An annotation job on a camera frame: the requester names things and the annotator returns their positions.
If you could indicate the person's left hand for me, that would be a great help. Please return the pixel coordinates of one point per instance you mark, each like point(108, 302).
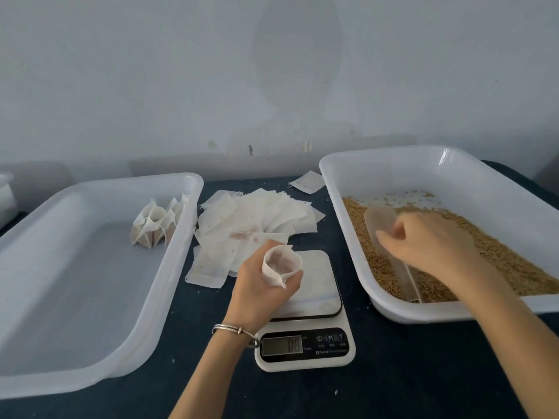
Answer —
point(255, 296)

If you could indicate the person's right hand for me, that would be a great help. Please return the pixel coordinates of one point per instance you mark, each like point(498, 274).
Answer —
point(432, 248)

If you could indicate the person's right fingers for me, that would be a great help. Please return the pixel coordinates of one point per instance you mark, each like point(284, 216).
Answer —
point(393, 235)

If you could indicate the person's left thumb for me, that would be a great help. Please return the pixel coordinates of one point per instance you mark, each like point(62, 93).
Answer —
point(293, 284)

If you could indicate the person's right forearm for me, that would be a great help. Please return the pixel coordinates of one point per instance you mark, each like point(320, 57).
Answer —
point(515, 344)

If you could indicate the person's left forearm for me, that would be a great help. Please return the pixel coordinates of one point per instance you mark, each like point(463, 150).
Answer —
point(214, 379)

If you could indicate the clear plastic scoop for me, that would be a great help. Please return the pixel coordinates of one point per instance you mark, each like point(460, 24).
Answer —
point(384, 220)

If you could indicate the white digital kitchen scale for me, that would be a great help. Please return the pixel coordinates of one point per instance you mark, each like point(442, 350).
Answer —
point(305, 353)

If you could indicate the pile of empty filter bags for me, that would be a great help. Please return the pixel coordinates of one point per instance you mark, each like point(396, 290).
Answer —
point(244, 215)

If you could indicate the white plastic tray with grain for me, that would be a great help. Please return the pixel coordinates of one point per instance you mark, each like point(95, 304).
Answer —
point(458, 178)

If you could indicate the single flat white filter bag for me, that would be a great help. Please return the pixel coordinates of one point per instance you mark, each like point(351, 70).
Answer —
point(308, 182)

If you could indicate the pile of brown grain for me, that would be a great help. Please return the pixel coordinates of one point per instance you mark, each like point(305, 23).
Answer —
point(502, 257)

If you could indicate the filled white filter bag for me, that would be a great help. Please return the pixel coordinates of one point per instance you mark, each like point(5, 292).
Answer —
point(173, 211)
point(160, 222)
point(144, 226)

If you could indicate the dark blue table cover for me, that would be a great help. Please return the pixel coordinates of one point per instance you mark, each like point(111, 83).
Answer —
point(415, 379)

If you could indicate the large white plastic tray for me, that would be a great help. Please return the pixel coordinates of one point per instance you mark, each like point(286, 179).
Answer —
point(78, 292)

